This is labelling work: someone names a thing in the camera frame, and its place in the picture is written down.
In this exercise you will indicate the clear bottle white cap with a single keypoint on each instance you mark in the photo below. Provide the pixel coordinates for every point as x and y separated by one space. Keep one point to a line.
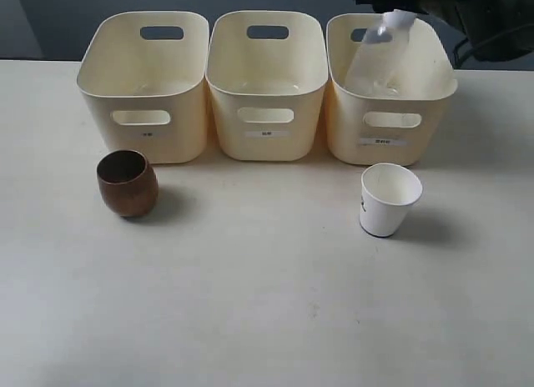
380 54

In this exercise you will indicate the white paper cup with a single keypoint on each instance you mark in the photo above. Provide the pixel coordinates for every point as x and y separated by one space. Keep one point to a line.
388 192

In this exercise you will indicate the brown wooden cup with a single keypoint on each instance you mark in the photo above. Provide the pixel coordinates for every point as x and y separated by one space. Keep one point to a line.
127 183

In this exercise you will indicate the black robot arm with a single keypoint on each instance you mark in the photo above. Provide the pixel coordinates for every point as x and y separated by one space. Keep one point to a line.
495 30

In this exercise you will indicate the right cream plastic bin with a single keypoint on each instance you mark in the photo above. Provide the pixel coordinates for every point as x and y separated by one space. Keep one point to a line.
396 129

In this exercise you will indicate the cream plastic bin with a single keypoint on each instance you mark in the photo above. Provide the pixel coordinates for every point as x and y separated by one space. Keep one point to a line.
267 72
396 129
142 78

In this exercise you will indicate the middle cream plastic bin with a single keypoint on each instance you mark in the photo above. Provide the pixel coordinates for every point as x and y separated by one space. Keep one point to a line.
267 72

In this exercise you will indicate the left cream plastic bin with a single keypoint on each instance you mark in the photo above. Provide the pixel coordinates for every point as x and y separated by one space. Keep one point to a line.
142 78

